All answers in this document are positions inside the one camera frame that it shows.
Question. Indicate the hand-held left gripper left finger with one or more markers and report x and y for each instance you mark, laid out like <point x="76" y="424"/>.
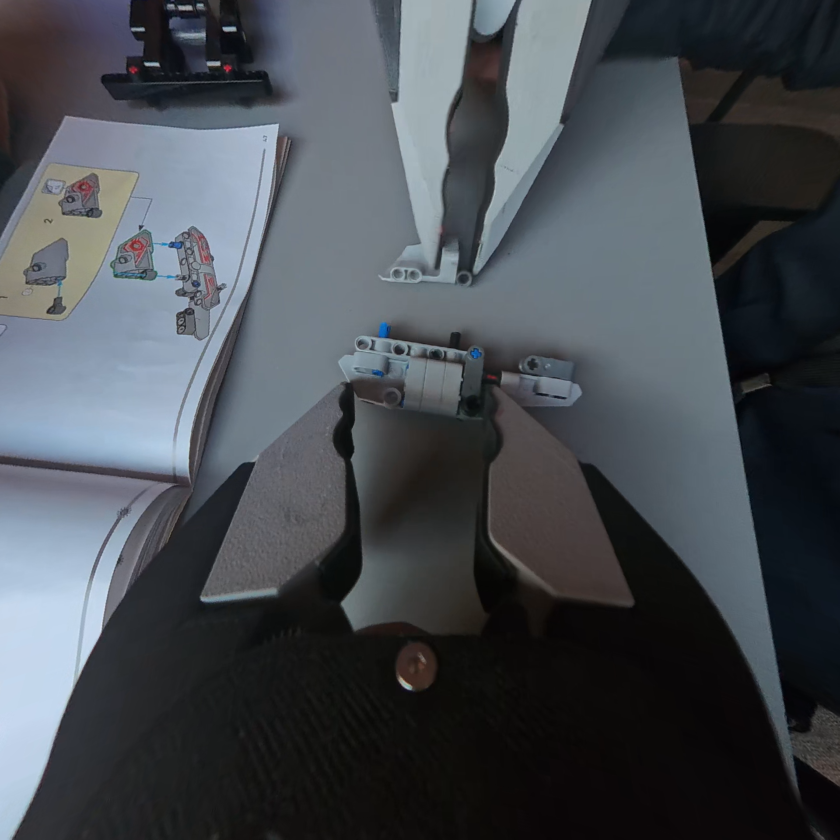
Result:
<point x="289" y="512"/>

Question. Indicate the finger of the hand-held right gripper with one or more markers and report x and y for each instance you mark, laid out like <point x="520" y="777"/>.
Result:
<point x="544" y="79"/>
<point x="423" y="98"/>

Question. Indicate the black chair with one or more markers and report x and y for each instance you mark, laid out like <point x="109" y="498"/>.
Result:
<point x="754" y="170"/>

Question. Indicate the grey lego assembly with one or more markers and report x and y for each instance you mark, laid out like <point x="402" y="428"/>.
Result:
<point x="430" y="384"/>

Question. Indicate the dark blue cloth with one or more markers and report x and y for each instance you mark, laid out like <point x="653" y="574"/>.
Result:
<point x="722" y="33"/>

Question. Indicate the lego instruction booklet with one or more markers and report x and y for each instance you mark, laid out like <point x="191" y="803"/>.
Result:
<point x="131" y="367"/>

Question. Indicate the light grey lego panel piece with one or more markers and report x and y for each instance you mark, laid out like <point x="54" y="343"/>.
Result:
<point x="407" y="274"/>

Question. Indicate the dark blue bag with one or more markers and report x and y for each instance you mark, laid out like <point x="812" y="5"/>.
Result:
<point x="787" y="459"/>

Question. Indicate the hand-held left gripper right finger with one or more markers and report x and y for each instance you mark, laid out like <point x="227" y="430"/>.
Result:
<point x="551" y="518"/>

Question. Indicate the black lego assembly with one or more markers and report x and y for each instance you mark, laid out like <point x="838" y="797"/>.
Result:
<point x="187" y="79"/>

